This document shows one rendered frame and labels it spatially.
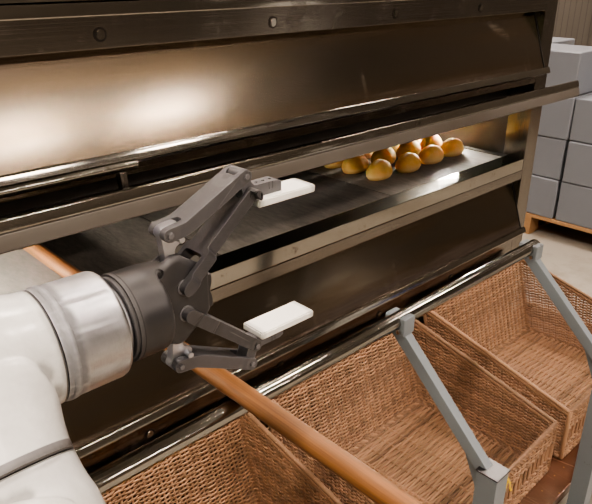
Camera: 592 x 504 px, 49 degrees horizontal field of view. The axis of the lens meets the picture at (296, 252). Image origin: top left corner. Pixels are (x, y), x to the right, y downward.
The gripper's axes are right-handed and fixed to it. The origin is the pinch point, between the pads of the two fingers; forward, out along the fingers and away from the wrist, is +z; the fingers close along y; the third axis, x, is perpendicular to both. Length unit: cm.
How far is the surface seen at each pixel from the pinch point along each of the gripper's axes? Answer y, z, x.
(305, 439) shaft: 28.5, 5.0, -3.6
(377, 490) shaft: 28.6, 5.1, 8.2
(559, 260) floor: 148, 348, -120
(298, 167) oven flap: 8, 39, -41
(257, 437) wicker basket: 69, 32, -46
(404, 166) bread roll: 28, 111, -71
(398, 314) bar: 31, 43, -19
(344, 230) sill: 32, 68, -55
